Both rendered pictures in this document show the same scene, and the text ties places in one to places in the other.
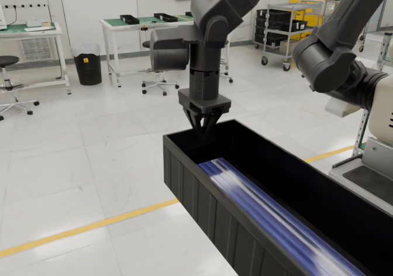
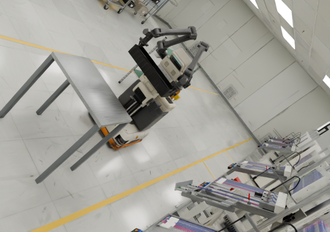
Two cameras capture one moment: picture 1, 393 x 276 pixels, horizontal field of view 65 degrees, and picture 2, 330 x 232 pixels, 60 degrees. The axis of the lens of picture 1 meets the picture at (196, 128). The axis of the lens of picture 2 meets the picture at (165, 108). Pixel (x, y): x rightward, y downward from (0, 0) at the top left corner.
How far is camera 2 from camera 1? 2.42 m
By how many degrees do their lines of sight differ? 44
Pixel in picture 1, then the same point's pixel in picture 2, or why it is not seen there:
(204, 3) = (158, 31)
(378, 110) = (163, 60)
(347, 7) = (171, 42)
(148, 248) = not seen: hidden behind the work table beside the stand
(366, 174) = not seen: hidden behind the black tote
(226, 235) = (143, 65)
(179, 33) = (151, 31)
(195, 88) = (146, 40)
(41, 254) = not seen: outside the picture
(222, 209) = (145, 61)
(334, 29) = (167, 43)
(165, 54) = (148, 33)
